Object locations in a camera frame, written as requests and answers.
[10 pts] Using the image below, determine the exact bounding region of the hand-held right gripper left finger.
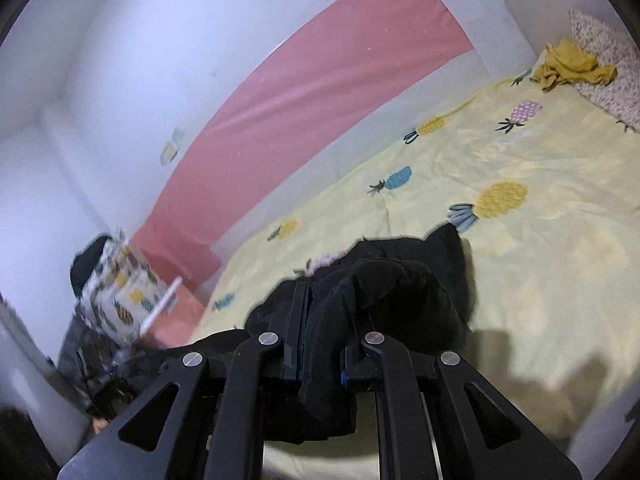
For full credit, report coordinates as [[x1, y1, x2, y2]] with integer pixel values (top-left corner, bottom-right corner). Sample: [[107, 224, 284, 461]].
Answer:
[[57, 281, 310, 480]]

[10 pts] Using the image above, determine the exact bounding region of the floral fleece blanket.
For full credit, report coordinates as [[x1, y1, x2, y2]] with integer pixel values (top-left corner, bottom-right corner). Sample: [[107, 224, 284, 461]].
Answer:
[[569, 9, 640, 135]]

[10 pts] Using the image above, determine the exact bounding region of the torn wall sticker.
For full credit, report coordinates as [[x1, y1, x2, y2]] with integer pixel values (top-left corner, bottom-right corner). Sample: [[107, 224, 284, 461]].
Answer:
[[159, 127, 187, 167]]

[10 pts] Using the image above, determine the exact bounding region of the mustard yellow cloth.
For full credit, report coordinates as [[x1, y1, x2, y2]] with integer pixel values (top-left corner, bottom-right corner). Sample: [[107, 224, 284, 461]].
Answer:
[[529, 39, 619, 92]]

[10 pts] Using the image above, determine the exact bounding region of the pineapple print fabric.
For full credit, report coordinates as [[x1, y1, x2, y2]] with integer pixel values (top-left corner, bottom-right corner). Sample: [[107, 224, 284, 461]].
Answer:
[[79, 229, 172, 350]]

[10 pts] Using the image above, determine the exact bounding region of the yellow pineapple print bedsheet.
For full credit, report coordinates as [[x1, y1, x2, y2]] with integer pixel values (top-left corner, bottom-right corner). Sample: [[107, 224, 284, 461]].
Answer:
[[190, 45, 640, 480]]

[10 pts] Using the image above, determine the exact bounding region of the black puffer jacket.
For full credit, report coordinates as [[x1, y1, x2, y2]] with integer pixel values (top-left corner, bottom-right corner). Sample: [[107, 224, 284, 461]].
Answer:
[[187, 222, 475, 447]]

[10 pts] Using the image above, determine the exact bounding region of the white bed side board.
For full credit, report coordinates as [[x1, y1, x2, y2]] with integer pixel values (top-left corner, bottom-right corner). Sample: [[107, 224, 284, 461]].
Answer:
[[212, 47, 533, 263]]

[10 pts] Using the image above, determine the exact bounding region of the white headboard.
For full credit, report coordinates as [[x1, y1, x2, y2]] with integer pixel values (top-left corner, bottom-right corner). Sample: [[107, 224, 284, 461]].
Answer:
[[504, 0, 628, 47]]

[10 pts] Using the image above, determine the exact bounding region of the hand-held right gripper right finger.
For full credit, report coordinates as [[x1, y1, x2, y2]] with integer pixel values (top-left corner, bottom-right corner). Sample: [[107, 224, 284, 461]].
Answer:
[[340, 314, 584, 480]]

